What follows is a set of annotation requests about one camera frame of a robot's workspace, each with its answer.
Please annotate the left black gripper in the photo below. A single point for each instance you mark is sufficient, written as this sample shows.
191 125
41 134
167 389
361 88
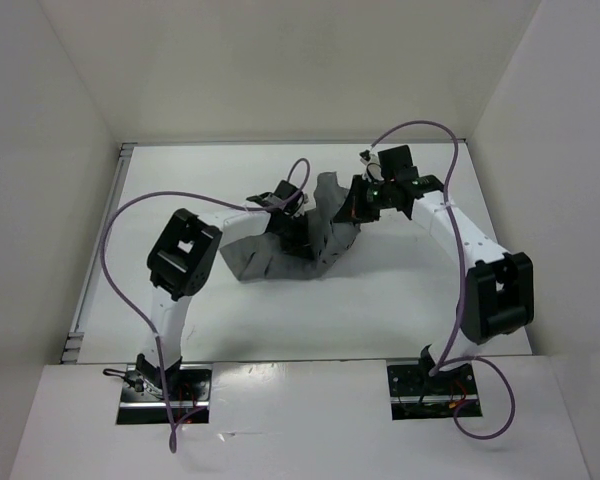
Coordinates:
299 246

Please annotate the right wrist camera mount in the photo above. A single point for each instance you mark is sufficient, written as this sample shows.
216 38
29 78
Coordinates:
372 167

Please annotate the grey pleated skirt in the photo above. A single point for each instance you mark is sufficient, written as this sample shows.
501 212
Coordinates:
259 257

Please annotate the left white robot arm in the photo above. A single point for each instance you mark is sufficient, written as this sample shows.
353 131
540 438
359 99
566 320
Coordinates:
180 264

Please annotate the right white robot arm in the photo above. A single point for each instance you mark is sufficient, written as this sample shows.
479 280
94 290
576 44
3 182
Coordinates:
496 292

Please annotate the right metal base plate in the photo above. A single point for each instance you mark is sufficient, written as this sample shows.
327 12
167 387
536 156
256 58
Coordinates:
415 396

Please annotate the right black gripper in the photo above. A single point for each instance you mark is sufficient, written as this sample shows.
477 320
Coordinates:
354 208

